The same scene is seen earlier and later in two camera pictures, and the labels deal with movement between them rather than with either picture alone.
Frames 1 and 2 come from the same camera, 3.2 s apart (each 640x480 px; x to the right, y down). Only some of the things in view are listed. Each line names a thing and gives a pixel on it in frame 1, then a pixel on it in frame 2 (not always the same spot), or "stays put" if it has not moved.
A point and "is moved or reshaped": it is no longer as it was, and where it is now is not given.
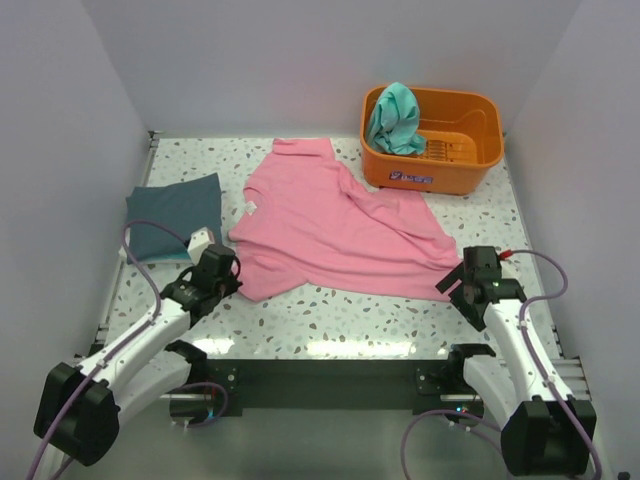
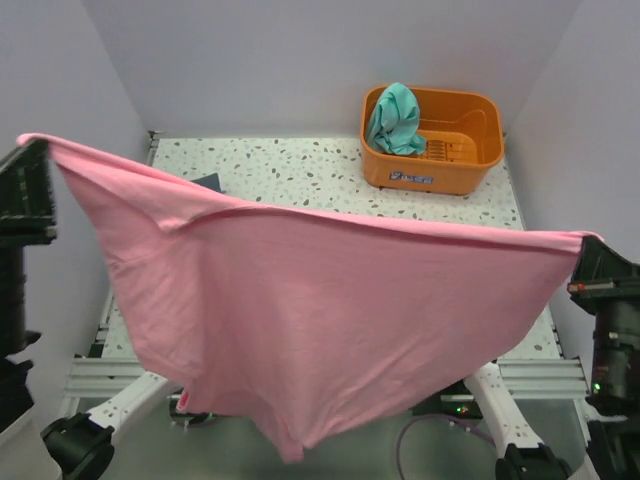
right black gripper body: (467, 310) → (600, 285)
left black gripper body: (227, 286) → (25, 217)
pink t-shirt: (304, 226) is moved or reshaped
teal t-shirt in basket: (394, 120) stays put
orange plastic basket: (464, 137) stays put
